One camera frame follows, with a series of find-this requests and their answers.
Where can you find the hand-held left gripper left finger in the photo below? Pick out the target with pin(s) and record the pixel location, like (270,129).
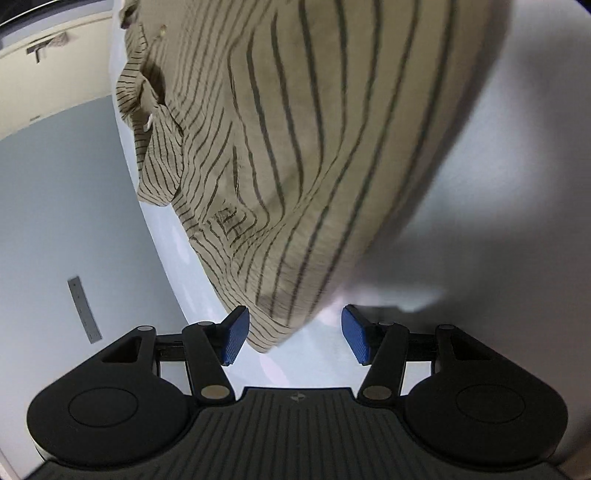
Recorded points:
(235,334)

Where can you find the grey metal wall strip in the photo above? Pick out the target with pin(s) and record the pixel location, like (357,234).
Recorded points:
(84,309)

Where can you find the patterned hanging pouch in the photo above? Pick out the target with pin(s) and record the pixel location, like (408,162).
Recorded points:
(59,40)

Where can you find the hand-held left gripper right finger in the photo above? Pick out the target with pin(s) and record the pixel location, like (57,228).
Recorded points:
(355,334)

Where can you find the tan striped shirt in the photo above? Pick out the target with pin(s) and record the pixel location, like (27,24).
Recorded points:
(300,161)

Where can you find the cream door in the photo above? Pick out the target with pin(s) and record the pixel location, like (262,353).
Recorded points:
(55,92)

